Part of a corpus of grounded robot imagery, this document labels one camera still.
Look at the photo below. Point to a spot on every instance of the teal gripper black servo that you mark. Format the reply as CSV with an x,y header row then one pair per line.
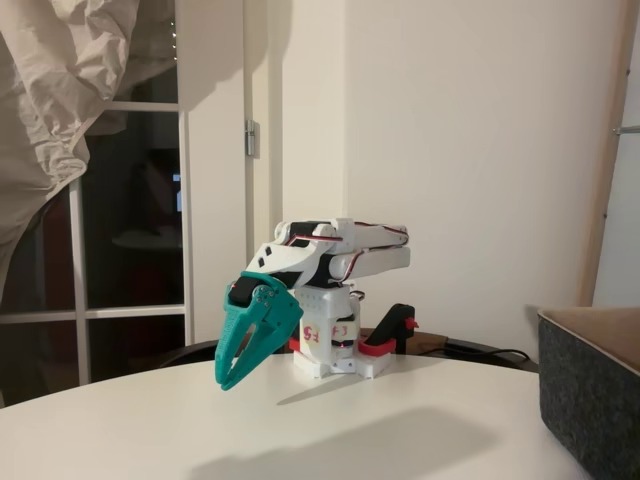
x,y
272,315

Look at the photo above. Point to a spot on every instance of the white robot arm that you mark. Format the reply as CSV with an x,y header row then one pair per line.
x,y
380,260

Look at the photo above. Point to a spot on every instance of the dark grey felt box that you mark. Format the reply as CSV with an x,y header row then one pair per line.
x,y
585,400

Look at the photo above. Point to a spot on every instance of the dark brown chair back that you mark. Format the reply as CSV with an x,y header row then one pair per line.
x,y
200,350

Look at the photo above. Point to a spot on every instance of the black clamp with red pad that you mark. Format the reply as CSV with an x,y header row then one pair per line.
x,y
392,320
294,346

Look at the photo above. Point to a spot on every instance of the silver door hinge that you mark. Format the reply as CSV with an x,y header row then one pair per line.
x,y
252,140

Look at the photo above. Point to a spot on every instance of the beige crumpled curtain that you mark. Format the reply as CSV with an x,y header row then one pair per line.
x,y
50,100

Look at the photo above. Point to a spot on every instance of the thin metal shelf rod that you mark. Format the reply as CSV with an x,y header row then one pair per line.
x,y
627,130

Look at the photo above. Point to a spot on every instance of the white window door frame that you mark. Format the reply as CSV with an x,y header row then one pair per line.
x,y
215,250

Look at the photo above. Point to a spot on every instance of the light wooden shelf frame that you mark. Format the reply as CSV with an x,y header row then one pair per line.
x,y
600,200

